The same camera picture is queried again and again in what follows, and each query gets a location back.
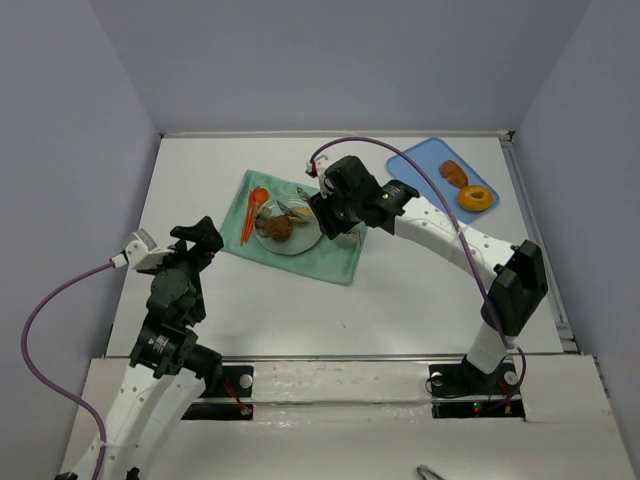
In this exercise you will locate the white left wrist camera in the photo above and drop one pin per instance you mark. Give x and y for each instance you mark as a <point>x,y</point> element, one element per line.
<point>141,253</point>

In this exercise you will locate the aluminium rail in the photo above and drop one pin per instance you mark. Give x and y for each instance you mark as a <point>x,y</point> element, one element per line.
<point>344,358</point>

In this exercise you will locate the orange brown pastry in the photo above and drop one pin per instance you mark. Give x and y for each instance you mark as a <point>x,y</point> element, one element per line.
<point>453,174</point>

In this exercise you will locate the green plastic cup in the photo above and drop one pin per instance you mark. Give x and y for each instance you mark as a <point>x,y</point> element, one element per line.
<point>352,238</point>

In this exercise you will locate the green cloth placemat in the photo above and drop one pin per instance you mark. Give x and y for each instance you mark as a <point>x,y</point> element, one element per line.
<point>325,261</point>

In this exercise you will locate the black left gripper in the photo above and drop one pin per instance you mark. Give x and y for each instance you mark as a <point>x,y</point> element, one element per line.
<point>195,240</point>

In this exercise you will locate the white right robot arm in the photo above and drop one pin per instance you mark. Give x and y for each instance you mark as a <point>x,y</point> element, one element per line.
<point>511,278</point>

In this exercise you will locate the blue plastic tray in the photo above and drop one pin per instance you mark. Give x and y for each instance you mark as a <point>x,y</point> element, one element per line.
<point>429,155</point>

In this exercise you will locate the orange plastic spoon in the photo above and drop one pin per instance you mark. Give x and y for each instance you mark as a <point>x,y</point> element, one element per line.
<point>257,198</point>

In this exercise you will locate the steel serving tongs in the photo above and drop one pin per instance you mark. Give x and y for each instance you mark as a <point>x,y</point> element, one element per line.
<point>297,199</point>

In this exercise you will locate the green plate with flower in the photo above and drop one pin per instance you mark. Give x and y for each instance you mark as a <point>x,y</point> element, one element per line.
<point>303,238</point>

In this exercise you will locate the orange glazed donut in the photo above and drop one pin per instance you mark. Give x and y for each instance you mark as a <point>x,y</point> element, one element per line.
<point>475,198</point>

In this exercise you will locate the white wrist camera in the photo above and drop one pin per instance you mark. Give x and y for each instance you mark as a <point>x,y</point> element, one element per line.
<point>316,168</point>
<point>141,253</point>

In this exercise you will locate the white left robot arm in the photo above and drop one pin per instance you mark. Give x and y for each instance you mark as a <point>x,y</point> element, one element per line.
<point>167,368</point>

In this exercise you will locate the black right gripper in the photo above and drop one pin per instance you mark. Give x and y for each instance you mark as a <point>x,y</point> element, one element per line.
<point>320,214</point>

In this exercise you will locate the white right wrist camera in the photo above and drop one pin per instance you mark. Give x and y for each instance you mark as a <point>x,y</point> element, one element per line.
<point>316,168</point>

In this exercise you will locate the orange plastic fork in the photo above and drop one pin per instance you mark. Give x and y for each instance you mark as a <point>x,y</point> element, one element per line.
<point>249,209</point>

